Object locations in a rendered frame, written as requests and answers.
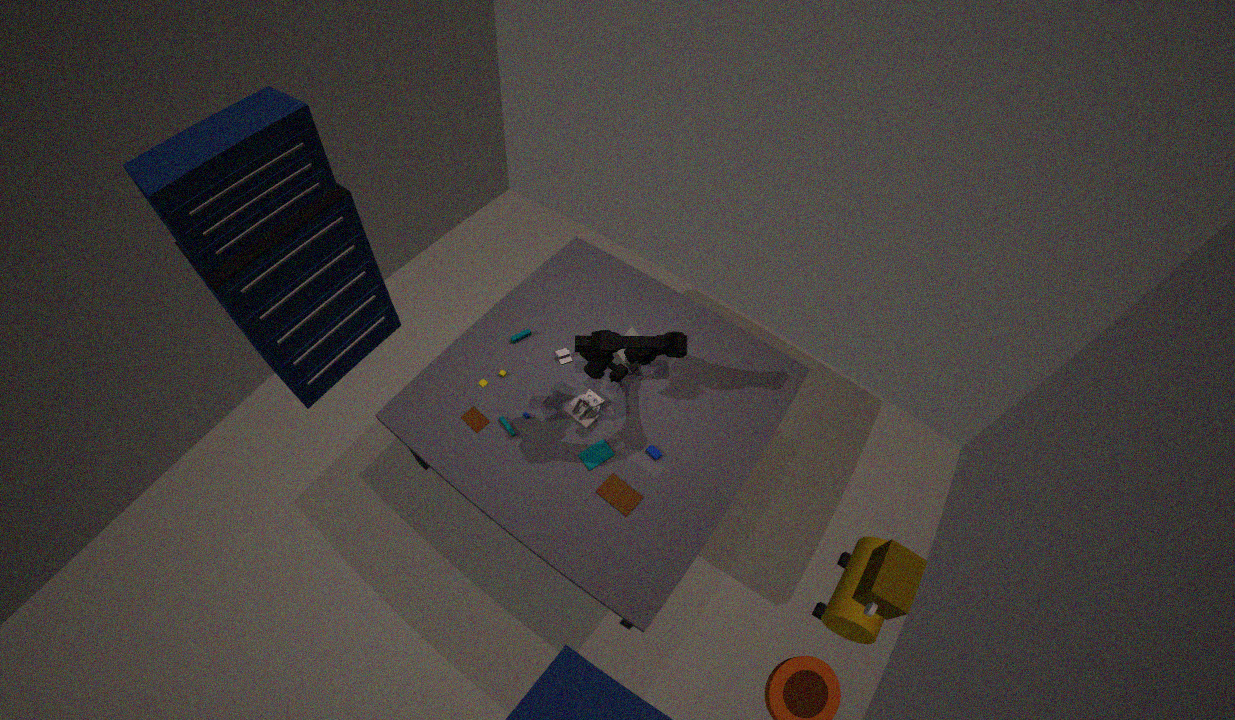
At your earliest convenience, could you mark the brown rectangular plate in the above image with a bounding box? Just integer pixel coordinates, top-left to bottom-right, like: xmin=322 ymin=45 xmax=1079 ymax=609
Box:
xmin=597 ymin=474 xmax=643 ymax=516

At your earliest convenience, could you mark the teal flat rectangular plate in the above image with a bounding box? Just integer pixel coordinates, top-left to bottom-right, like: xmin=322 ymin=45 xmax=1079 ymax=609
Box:
xmin=578 ymin=438 xmax=614 ymax=471

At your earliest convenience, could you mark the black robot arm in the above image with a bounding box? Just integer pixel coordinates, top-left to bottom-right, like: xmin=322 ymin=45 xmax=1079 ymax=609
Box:
xmin=576 ymin=330 xmax=687 ymax=379

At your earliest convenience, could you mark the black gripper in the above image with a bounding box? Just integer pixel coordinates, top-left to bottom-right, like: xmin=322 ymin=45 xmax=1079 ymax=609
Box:
xmin=580 ymin=352 xmax=629 ymax=382

